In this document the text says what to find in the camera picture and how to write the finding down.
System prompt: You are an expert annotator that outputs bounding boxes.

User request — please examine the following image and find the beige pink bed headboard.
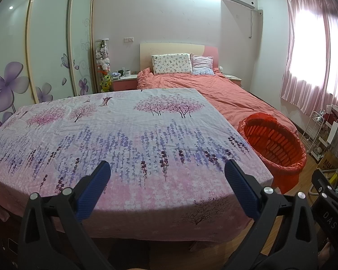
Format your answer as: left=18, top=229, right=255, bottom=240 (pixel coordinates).
left=140, top=43, right=219, bottom=75

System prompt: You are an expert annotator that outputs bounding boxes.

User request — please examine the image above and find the green yellow plush toy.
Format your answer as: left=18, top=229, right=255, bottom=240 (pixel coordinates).
left=100, top=74, right=113, bottom=92

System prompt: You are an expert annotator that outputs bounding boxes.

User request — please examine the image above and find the white floral pillow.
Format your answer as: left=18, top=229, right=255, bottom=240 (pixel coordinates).
left=151, top=53, right=193, bottom=75

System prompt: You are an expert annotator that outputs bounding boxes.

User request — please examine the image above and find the air conditioner hose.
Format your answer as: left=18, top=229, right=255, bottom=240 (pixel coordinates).
left=248, top=6, right=264, bottom=38

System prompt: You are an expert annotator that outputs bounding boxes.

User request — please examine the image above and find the pink white nightstand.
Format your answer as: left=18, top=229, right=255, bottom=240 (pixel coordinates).
left=112, top=74, right=138, bottom=92
left=224, top=74, right=243, bottom=86

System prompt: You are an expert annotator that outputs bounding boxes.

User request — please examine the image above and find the white wire rack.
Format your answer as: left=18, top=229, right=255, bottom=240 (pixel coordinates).
left=301, top=110, right=326, bottom=152

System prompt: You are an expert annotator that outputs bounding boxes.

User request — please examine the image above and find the orange plastic laundry basket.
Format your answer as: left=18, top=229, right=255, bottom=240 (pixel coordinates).
left=238, top=114, right=307, bottom=175

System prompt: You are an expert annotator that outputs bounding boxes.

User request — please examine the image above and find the pink satin curtain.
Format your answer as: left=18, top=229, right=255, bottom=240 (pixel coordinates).
left=280, top=0, right=338, bottom=116

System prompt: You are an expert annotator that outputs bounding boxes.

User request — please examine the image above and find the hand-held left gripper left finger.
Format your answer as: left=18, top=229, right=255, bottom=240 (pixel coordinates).
left=18, top=160, right=114, bottom=270

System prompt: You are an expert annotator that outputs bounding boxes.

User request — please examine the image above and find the bed with salmon duvet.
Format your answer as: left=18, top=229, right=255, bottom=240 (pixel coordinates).
left=137, top=67, right=299, bottom=135

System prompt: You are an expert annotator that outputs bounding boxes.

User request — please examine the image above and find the floral tablecloth covered table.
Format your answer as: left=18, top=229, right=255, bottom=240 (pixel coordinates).
left=0, top=88, right=274, bottom=244

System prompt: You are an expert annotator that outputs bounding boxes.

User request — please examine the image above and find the brown paper bag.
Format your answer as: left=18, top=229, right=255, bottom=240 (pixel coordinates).
left=317, top=149, right=338, bottom=172

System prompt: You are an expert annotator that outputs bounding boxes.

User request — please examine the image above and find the floral sliding door wardrobe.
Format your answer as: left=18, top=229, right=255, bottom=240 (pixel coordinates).
left=0, top=0, right=98, bottom=138

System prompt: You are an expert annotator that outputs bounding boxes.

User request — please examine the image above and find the person's right forearm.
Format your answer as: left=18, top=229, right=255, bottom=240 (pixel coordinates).
left=318, top=246, right=337, bottom=269

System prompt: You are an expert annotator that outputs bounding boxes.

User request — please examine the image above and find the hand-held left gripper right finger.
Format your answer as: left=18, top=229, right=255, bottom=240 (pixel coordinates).
left=224, top=159, right=319, bottom=270

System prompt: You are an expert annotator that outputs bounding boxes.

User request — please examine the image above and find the pink striped pillow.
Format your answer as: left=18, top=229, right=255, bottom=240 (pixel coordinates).
left=190, top=55, right=215, bottom=75

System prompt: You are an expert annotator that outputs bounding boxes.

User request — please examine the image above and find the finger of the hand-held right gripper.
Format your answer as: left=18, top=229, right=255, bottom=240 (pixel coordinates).
left=311, top=169, right=338, bottom=203

